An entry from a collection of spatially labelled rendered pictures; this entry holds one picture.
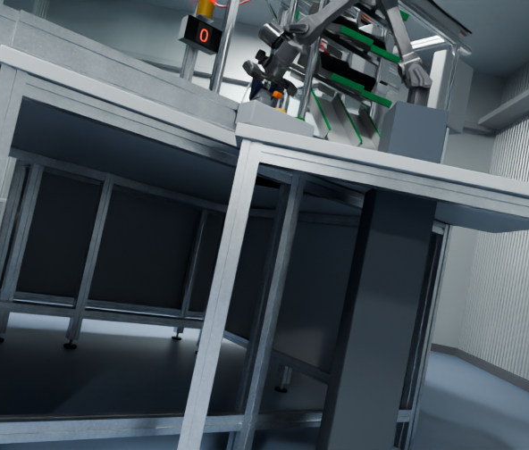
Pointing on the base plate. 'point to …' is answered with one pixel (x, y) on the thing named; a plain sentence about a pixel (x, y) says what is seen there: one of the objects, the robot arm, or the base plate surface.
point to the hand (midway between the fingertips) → (261, 92)
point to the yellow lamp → (205, 8)
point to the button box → (272, 119)
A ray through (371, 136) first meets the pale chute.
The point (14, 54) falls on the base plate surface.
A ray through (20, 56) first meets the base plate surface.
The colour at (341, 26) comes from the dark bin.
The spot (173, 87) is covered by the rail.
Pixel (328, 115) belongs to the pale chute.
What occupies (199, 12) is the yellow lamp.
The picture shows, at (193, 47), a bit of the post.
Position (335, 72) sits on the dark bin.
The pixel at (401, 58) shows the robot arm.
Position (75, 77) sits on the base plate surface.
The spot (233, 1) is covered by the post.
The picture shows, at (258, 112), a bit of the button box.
